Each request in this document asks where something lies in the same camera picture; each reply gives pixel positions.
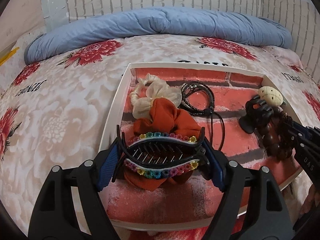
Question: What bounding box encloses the brown wooden bead bracelet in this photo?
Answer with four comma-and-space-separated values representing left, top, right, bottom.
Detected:
260, 106, 295, 162

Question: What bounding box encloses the black hair claw clip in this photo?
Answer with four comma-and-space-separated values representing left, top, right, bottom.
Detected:
239, 94, 274, 134

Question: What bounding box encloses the plush ice cream toy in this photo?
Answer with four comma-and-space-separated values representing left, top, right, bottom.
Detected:
258, 86, 284, 107

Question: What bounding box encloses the black cord bracelet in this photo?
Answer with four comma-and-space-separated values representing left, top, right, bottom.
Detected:
178, 81, 226, 152

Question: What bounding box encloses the rainbow rhinestone hair clip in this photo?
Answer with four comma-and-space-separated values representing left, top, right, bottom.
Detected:
112, 126, 209, 182

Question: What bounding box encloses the orange scrunchie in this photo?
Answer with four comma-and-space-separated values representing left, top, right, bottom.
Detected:
124, 98, 201, 191

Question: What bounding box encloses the person right hand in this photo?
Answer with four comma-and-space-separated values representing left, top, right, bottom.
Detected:
300, 184, 320, 215

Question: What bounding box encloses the white tray brick lining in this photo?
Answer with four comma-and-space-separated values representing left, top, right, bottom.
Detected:
71, 61, 304, 233

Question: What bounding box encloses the pink pillow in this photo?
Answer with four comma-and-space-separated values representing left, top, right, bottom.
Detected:
262, 46, 304, 69

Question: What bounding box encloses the floral red bed blanket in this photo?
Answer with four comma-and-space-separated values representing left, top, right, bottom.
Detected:
1, 34, 319, 233

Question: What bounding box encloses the rolled blue quilt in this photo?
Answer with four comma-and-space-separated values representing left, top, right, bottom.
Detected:
24, 7, 292, 64

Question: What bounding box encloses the yellow cloth strip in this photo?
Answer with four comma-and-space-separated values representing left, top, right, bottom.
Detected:
0, 47, 19, 66

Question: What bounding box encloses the clear plastic sheet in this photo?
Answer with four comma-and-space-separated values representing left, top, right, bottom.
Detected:
41, 0, 69, 32

